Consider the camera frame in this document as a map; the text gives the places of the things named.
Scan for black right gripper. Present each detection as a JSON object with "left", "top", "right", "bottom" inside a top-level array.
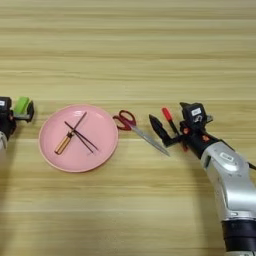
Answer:
[{"left": 148, "top": 102, "right": 221, "bottom": 159}]

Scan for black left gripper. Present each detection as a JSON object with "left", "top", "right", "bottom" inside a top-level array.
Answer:
[{"left": 0, "top": 100, "right": 35, "bottom": 137}]

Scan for pink round plate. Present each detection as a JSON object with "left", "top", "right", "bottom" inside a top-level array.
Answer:
[{"left": 38, "top": 104, "right": 120, "bottom": 174}]

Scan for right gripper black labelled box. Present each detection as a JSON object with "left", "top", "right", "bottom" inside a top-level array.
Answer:
[{"left": 182, "top": 102, "right": 208, "bottom": 130}]

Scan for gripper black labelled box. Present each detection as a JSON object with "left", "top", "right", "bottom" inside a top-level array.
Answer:
[
  {"left": 0, "top": 96, "right": 13, "bottom": 112},
  {"left": 182, "top": 102, "right": 208, "bottom": 130}
]

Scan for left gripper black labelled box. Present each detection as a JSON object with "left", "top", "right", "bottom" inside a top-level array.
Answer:
[{"left": 0, "top": 96, "right": 13, "bottom": 112}]

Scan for red handled scissors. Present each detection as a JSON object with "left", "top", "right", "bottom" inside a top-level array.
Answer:
[{"left": 112, "top": 109, "right": 171, "bottom": 157}]

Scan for wooden handle screwdriver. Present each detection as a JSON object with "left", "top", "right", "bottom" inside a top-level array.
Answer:
[{"left": 54, "top": 111, "right": 88, "bottom": 156}]

